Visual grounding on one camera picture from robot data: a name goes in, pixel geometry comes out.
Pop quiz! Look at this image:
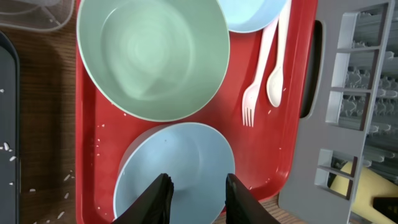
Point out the white plastic fork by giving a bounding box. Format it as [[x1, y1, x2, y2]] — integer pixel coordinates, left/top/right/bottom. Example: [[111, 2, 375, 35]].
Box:
[[242, 16, 279, 127]]

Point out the grey dishwasher rack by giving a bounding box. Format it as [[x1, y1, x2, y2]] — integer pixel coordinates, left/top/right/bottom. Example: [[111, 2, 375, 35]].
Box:
[[279, 0, 397, 223]]

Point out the green bowl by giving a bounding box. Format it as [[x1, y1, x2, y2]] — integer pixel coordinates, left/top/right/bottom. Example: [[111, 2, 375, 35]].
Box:
[[76, 0, 230, 122]]

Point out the light blue bowl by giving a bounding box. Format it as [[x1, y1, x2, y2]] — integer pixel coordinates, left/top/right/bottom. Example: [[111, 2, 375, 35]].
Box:
[[113, 122, 235, 224]]

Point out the light blue plate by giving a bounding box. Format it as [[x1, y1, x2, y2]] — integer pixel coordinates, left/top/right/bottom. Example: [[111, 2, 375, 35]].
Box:
[[218, 0, 287, 34]]

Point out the red serving tray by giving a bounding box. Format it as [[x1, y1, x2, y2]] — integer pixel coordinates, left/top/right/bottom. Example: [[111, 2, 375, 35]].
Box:
[[75, 0, 318, 223]]

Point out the black food waste tray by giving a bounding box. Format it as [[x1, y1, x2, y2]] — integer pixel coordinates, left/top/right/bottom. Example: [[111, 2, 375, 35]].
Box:
[[1, 32, 21, 224]]

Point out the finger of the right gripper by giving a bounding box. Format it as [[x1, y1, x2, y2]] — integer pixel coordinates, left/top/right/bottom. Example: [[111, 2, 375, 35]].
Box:
[[373, 197, 397, 215]]

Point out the white plastic spoon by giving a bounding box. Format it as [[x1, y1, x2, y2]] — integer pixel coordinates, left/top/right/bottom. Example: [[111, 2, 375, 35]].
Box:
[[266, 0, 292, 108]]

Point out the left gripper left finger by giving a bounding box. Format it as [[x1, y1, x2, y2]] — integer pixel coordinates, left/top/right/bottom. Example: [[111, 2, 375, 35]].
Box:
[[112, 173, 174, 224]]

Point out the yellow cup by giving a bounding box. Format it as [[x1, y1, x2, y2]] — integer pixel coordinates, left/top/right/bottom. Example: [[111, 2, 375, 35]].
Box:
[[329, 161, 398, 224]]

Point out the clear plastic waste bin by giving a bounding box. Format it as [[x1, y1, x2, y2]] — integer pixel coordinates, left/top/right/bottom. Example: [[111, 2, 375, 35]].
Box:
[[1, 0, 75, 32]]

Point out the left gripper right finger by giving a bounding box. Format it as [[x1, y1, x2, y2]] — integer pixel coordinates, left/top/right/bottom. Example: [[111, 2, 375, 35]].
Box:
[[225, 174, 280, 224]]

